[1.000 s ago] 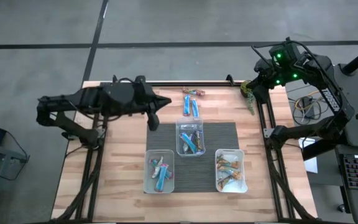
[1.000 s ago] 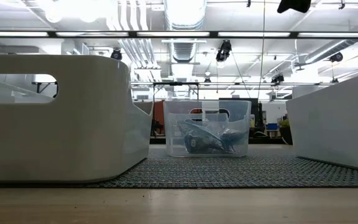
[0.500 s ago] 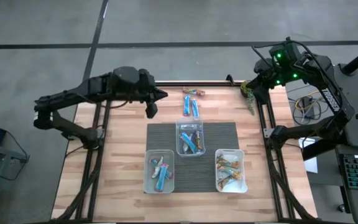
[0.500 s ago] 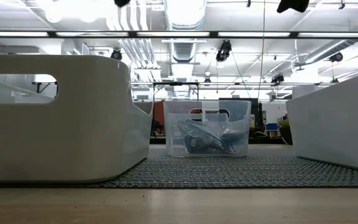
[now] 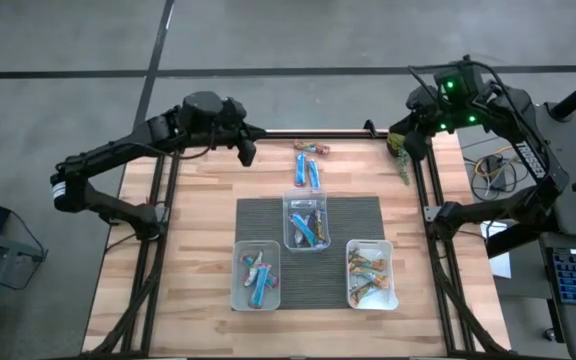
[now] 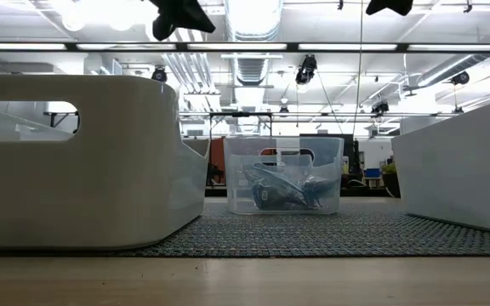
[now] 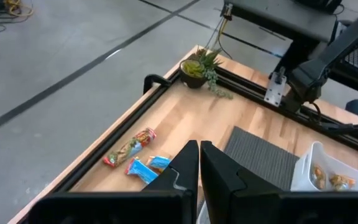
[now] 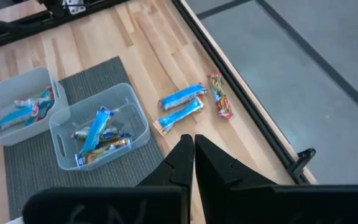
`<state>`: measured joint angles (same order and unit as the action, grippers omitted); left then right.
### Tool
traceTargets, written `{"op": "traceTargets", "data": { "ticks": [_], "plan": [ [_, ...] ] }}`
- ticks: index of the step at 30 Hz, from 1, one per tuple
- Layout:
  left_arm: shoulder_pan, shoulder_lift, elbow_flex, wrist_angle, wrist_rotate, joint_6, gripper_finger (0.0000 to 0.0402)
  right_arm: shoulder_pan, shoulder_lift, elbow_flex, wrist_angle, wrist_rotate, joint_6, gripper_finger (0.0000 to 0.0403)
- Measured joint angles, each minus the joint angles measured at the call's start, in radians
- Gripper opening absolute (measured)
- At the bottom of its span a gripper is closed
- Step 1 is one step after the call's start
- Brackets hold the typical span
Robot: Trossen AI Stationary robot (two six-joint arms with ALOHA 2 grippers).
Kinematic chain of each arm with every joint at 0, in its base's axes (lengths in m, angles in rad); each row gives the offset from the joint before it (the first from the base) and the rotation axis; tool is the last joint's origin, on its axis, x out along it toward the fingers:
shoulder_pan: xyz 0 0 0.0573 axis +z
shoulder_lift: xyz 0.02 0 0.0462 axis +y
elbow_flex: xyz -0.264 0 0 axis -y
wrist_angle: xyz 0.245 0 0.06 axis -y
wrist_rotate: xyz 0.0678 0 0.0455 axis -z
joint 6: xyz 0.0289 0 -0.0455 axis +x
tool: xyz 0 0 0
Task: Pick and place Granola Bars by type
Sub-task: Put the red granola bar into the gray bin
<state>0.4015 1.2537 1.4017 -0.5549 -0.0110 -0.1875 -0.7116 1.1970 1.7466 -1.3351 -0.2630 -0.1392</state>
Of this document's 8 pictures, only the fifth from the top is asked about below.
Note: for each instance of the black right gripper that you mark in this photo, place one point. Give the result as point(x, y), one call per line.
point(443, 114)

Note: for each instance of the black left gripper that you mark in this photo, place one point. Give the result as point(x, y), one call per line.
point(248, 133)

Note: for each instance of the orange-ended blue granola bar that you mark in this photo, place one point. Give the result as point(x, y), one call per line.
point(314, 174)
point(368, 260)

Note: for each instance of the purple-ended blue granola bar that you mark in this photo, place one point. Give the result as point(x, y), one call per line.
point(302, 229)

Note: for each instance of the purple-ended green granola bar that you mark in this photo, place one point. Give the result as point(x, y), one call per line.
point(320, 225)
point(300, 240)

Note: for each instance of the orange-ended green granola bar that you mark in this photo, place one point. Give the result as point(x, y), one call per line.
point(365, 294)

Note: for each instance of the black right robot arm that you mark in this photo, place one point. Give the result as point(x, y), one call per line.
point(538, 155)

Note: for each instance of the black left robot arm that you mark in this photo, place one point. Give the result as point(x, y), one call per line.
point(98, 200)

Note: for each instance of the red-ended green granola bar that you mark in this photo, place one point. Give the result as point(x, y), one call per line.
point(311, 147)

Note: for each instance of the green plant sprig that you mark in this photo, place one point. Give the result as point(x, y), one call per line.
point(402, 165)

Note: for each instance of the clear plastic bin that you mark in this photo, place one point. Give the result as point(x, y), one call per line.
point(293, 192)

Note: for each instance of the silver mounting plate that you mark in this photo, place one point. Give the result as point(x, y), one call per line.
point(163, 215)
point(430, 214)

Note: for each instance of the grey woven placemat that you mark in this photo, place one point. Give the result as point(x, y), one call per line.
point(338, 225)

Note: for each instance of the black beam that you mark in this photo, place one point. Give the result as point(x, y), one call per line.
point(513, 242)

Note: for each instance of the white paper sheet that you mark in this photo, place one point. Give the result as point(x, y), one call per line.
point(500, 260)

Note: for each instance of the translucent white plastic bin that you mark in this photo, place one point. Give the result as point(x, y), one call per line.
point(240, 300)

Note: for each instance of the caster wheel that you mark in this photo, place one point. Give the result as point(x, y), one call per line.
point(549, 334)

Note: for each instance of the glass side desk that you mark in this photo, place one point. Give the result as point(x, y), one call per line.
point(3, 260)

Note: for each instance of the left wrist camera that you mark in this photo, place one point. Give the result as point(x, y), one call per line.
point(233, 114)

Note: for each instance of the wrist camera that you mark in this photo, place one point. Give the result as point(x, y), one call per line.
point(460, 80)
point(233, 114)

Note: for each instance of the black frame clamp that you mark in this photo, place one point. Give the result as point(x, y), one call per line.
point(368, 126)

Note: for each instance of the black aluminium table frame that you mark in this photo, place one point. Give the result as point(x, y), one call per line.
point(318, 134)

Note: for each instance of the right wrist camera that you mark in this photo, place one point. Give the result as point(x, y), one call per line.
point(460, 80)

